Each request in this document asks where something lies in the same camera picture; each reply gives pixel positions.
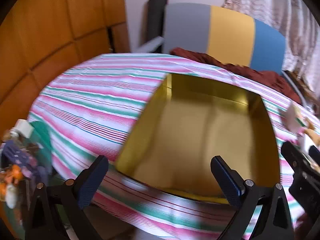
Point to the black upright post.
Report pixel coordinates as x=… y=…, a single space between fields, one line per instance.
x=156 y=17

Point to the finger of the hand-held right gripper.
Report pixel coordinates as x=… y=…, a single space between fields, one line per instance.
x=297 y=160
x=315 y=153

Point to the grey yellow blue chair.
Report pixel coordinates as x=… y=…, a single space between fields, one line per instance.
x=230 y=32

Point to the maroon cloth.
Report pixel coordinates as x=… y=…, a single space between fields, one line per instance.
x=270 y=77

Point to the striped blanket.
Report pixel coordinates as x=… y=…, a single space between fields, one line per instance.
x=87 y=100

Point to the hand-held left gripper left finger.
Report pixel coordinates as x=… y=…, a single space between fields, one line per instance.
x=90 y=181

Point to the orange toy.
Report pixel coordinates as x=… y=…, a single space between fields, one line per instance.
x=11 y=177

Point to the wooden wardrobe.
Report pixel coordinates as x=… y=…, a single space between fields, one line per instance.
x=50 y=30

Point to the green white packet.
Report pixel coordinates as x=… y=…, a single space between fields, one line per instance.
x=293 y=116

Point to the gold tin box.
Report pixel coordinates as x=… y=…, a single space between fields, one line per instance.
x=200 y=130

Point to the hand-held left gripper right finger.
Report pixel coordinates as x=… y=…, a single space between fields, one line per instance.
x=226 y=181

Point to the patterned beige curtain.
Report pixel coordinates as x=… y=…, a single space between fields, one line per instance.
x=275 y=5

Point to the small white box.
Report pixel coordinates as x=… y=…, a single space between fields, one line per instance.
x=25 y=128

